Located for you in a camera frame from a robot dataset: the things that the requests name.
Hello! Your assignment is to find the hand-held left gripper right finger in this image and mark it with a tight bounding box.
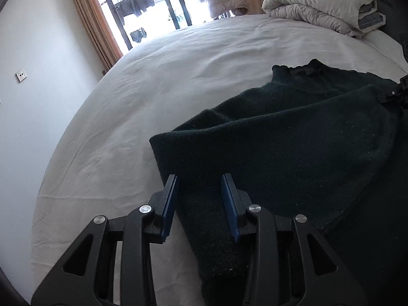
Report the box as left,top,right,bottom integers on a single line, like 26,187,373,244
221,173,381,306

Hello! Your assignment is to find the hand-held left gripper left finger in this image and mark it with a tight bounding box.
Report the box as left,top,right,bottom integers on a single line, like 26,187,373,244
31,174,179,306

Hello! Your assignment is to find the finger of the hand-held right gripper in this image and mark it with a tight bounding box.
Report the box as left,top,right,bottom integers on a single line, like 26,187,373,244
379,75,408,109

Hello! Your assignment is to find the dark green knit sweater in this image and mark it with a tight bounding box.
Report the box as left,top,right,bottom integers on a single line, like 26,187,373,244
149,59,408,306

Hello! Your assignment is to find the dark grey headboard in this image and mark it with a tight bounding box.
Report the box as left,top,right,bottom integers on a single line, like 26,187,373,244
370,0,408,48

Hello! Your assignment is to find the folded beige duvet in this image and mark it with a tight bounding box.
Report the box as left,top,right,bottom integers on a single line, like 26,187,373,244
261,0,387,38

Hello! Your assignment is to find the bed with white sheet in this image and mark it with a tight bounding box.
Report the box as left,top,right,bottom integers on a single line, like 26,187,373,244
32,13,408,306

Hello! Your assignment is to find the small dark garment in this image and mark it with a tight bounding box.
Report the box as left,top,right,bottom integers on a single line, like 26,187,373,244
130,28,148,43

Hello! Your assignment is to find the dark hanging garment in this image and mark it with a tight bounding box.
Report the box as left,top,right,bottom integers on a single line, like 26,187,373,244
119,0,156,17

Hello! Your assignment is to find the black sliding door frame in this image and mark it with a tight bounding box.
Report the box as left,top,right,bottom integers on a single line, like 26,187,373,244
95,0,195,50

